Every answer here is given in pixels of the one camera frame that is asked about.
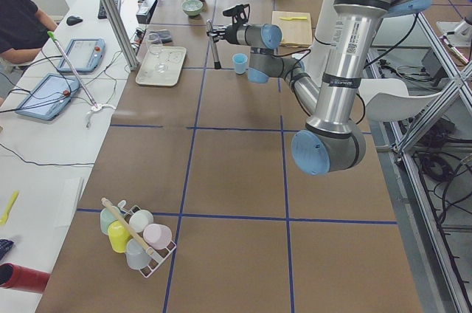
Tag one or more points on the white wire cup rack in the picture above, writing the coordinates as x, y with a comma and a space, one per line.
160, 256

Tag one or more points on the light blue plastic cup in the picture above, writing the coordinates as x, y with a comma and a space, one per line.
239, 61

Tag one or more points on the cream bear serving tray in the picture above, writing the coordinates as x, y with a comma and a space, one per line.
172, 57

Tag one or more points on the blue teach pendant lower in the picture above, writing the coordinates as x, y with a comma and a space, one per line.
49, 98

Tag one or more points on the yellow cup on rack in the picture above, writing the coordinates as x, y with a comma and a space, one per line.
118, 236

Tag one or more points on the white cup on rack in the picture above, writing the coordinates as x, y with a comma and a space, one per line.
140, 219

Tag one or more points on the red fire extinguisher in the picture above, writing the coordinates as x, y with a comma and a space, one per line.
22, 278

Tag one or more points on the grey folded cloth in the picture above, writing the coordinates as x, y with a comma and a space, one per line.
165, 36

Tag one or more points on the green cup on rack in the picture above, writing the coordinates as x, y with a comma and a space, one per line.
106, 219

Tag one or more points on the green bowl of ice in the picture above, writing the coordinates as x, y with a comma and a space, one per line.
192, 8

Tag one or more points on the bamboo cutting board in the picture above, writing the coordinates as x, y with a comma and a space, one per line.
294, 33

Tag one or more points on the steel muddler black tip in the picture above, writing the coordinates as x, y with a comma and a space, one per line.
213, 47

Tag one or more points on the white plastic chair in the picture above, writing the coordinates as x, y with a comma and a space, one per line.
389, 100

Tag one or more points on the person in black shirt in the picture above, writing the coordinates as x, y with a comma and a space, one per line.
24, 30

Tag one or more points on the blue teach pendant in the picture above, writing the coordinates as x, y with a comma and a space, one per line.
49, 98
85, 54

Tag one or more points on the wooden rack handle rod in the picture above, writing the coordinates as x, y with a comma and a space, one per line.
148, 249

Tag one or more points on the aluminium frame post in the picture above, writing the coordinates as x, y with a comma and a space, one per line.
118, 27

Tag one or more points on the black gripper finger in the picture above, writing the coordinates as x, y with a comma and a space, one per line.
213, 31
214, 37

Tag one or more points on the clear wine glass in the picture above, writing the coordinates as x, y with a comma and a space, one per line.
155, 47

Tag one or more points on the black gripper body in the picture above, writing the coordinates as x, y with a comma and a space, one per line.
230, 32

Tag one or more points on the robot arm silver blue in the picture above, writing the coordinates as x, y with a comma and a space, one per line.
330, 141

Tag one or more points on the black computer mouse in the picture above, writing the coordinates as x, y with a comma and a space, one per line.
73, 20

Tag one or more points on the grey cup on rack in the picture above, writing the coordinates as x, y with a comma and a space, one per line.
136, 256

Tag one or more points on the yellow plastic knife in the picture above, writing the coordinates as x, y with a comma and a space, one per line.
293, 18

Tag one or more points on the pink cup on rack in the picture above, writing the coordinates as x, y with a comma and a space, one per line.
157, 235

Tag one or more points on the blue teach pendant upper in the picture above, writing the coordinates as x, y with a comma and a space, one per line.
85, 54

